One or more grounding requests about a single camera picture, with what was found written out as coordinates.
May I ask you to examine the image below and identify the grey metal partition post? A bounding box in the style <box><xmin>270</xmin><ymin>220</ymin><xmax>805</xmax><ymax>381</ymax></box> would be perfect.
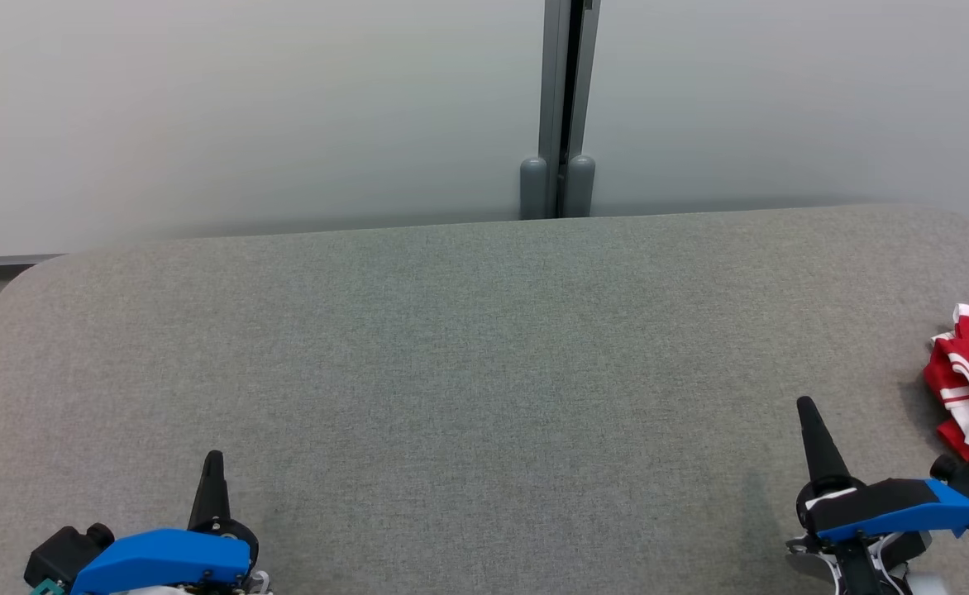
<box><xmin>520</xmin><ymin>0</ymin><xmax>602</xmax><ymax>221</ymax></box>

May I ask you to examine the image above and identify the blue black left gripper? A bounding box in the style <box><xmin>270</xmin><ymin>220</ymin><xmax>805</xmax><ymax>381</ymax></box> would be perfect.
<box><xmin>71</xmin><ymin>450</ymin><xmax>272</xmax><ymax>595</ymax></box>

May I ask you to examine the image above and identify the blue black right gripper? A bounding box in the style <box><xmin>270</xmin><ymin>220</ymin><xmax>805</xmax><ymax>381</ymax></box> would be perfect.
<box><xmin>786</xmin><ymin>397</ymin><xmax>969</xmax><ymax>595</ymax></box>

